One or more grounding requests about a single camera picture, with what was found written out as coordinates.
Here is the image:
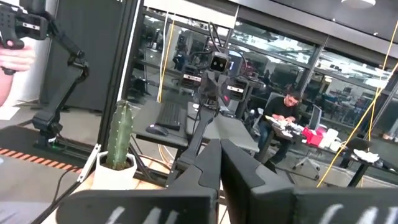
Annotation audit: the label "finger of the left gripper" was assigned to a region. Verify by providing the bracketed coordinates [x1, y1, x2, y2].
[215, 79, 249, 108]
[182, 65, 215, 106]

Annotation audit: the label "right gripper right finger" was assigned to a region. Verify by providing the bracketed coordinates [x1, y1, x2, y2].
[221, 138, 398, 224]

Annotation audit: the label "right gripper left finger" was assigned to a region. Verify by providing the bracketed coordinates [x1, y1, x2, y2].
[55, 138, 222, 224]

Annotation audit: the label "person's forearm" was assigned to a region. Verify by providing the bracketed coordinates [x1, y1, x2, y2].
[0, 73, 15, 107]

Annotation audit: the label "black keyboard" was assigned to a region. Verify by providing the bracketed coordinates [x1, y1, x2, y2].
[154, 101, 183, 131]

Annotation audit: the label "person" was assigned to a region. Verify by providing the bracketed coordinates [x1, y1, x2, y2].
[256, 90, 303, 166]

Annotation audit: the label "black computer mouse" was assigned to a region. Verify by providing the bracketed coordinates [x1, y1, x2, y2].
[145, 123, 170, 137]

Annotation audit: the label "potted cactus white pot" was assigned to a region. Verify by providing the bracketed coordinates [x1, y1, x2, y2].
[91, 151, 138, 191]

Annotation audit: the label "computer monitor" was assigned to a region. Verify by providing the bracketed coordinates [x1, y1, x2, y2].
[308, 104, 323, 132]

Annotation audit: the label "red box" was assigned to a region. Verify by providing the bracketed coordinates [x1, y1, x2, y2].
[301, 126, 326, 147]

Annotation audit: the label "green cactus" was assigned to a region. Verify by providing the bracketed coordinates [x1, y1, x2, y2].
[105, 99, 135, 171]

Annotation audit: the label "white containers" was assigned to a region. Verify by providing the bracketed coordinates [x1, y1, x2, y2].
[318, 127, 343, 152]

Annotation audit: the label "white cloth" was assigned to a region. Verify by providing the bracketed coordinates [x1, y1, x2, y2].
[353, 148, 381, 164]

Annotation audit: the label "person's hand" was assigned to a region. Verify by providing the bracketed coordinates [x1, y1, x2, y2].
[0, 39, 36, 76]

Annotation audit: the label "black mat orange stripes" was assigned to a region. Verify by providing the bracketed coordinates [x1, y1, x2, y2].
[0, 124, 85, 175]

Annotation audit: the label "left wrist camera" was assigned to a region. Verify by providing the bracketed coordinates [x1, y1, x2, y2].
[208, 51, 231, 75]

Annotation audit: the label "yellow cable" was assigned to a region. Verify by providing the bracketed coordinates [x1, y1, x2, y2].
[316, 21, 398, 189]
[156, 18, 177, 103]

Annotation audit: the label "black aluminium table frame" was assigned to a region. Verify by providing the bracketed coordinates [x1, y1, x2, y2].
[127, 141, 178, 189]

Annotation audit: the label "silver metal bracket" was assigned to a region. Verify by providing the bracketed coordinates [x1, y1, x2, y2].
[76, 143, 102, 183]

